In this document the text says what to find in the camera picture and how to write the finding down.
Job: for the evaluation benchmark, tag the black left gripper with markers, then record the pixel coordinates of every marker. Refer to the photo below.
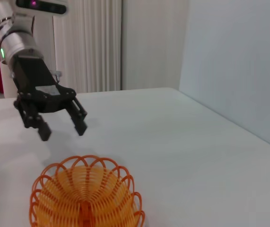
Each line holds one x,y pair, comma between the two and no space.
34,78

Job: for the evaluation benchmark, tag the grey metal mount knob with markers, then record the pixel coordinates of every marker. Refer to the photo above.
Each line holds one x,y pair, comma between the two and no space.
58,75

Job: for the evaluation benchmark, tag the white curtain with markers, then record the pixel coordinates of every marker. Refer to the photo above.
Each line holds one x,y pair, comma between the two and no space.
87,45

